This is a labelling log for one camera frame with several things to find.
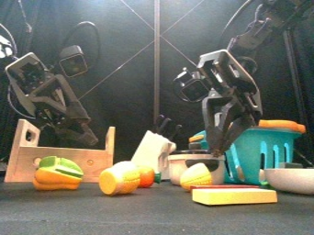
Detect vertical metal frame pole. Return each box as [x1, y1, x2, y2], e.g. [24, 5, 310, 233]
[152, 0, 161, 124]

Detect white bowl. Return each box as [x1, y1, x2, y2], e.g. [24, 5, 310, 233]
[262, 167, 314, 196]

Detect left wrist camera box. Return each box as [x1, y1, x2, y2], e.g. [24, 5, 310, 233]
[57, 45, 89, 78]

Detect yellow toy corn tip piece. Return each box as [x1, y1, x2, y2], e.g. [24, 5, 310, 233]
[179, 162, 215, 193]

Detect teal basket orange handles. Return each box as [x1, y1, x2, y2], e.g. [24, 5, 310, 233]
[187, 119, 307, 186]

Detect orange toy pepper green top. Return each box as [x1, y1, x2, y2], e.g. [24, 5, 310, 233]
[32, 155, 85, 192]

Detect black looped camera cable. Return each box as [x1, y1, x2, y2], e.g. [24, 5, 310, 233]
[60, 20, 101, 63]

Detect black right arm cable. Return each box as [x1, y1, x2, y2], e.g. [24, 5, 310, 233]
[219, 0, 256, 47]

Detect white toy knife block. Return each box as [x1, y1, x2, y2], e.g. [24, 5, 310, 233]
[129, 129, 177, 182]

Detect dark side frame pole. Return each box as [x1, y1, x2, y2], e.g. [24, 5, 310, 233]
[282, 29, 310, 129]

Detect white toy pot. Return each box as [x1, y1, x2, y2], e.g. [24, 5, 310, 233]
[167, 149, 227, 186]

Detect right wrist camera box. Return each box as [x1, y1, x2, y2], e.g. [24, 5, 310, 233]
[172, 67, 211, 103]

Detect orange toy carrot piece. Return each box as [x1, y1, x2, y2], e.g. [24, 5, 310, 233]
[136, 165, 163, 188]

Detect wooden crate with holes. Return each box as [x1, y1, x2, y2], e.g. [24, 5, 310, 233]
[4, 118, 116, 184]

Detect yellow rectangular block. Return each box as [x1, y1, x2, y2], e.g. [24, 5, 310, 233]
[191, 187, 278, 207]

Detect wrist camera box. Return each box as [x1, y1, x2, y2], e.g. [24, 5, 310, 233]
[172, 67, 211, 103]
[57, 45, 89, 78]

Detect black toy knife handle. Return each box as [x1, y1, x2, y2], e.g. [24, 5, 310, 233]
[160, 117, 172, 136]
[169, 123, 184, 141]
[155, 114, 165, 133]

